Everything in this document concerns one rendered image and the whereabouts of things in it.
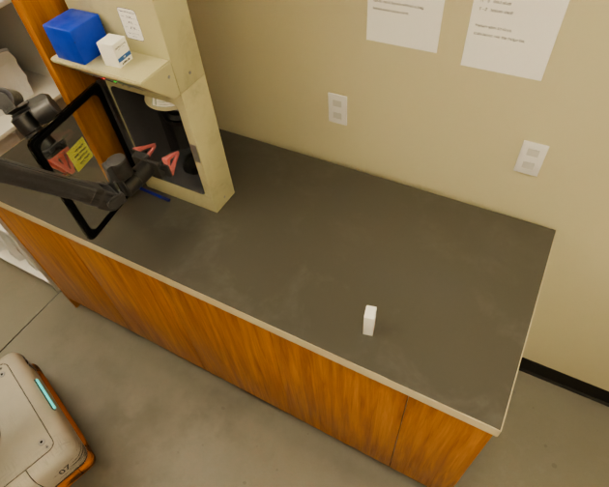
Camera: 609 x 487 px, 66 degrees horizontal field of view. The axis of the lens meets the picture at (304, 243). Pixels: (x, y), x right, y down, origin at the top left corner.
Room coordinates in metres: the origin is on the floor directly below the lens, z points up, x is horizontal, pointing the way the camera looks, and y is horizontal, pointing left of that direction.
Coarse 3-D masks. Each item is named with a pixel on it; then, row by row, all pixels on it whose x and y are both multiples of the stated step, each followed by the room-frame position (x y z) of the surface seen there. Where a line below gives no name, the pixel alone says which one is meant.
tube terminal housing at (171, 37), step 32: (96, 0) 1.26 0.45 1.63; (128, 0) 1.19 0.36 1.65; (160, 0) 1.17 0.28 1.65; (160, 32) 1.15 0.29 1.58; (192, 32) 1.24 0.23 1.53; (192, 64) 1.21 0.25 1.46; (160, 96) 1.19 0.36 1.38; (192, 96) 1.18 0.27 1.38; (192, 128) 1.15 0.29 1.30; (224, 160) 1.23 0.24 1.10; (192, 192) 1.20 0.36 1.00; (224, 192) 1.20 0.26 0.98
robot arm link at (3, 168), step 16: (0, 160) 0.94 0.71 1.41; (0, 176) 0.91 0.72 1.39; (16, 176) 0.93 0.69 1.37; (32, 176) 0.95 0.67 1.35; (48, 176) 0.97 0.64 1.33; (64, 176) 1.00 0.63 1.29; (48, 192) 0.95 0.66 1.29; (64, 192) 0.97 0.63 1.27; (80, 192) 0.99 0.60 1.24; (96, 192) 1.00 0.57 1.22; (112, 192) 1.03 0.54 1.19
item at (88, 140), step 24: (96, 96) 1.28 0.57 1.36; (72, 120) 1.17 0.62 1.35; (96, 120) 1.24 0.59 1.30; (48, 144) 1.08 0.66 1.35; (72, 144) 1.14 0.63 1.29; (96, 144) 1.20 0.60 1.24; (120, 144) 1.28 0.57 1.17; (72, 168) 1.10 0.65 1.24; (96, 168) 1.17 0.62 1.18; (96, 216) 1.09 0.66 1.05
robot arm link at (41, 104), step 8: (0, 96) 1.19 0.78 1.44; (8, 96) 1.19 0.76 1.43; (40, 96) 1.21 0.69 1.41; (48, 96) 1.23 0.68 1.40; (0, 104) 1.17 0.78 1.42; (8, 104) 1.18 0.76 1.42; (24, 104) 1.19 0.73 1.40; (32, 104) 1.20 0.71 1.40; (40, 104) 1.19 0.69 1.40; (48, 104) 1.19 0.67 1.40; (56, 104) 1.23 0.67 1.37; (8, 112) 1.16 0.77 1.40; (32, 112) 1.18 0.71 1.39; (40, 112) 1.18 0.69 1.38; (48, 112) 1.18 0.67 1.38; (56, 112) 1.19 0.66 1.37; (40, 120) 1.17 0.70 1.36; (48, 120) 1.18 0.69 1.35
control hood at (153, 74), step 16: (64, 64) 1.20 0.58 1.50; (80, 64) 1.18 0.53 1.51; (96, 64) 1.17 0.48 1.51; (128, 64) 1.15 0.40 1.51; (144, 64) 1.14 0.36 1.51; (160, 64) 1.13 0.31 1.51; (128, 80) 1.08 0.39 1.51; (144, 80) 1.07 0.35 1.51; (160, 80) 1.11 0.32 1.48; (176, 96) 1.13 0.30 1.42
